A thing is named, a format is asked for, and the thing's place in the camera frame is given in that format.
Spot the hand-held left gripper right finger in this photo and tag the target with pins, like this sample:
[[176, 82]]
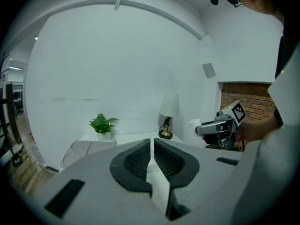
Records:
[[187, 167]]

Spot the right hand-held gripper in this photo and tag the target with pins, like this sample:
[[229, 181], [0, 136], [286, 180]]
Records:
[[227, 137]]

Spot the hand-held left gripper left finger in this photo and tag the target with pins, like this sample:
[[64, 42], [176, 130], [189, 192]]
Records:
[[98, 179]]

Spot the white cloth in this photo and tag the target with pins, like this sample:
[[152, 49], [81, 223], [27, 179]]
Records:
[[193, 123]]

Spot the person's right forearm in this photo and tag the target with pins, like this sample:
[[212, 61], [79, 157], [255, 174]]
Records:
[[260, 129]]

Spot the white shade table lamp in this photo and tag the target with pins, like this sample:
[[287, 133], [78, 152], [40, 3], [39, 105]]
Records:
[[169, 107]]

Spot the white table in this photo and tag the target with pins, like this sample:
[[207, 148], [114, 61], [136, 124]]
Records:
[[131, 137]]

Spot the green potted plant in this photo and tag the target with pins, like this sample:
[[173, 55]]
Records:
[[103, 125]]

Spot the black stair railing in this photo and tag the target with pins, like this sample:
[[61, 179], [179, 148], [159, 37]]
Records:
[[12, 125]]

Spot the person's black clothing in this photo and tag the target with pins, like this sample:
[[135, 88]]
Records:
[[288, 55]]

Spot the grey wall plate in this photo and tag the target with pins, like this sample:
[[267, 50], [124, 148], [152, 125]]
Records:
[[209, 71]]

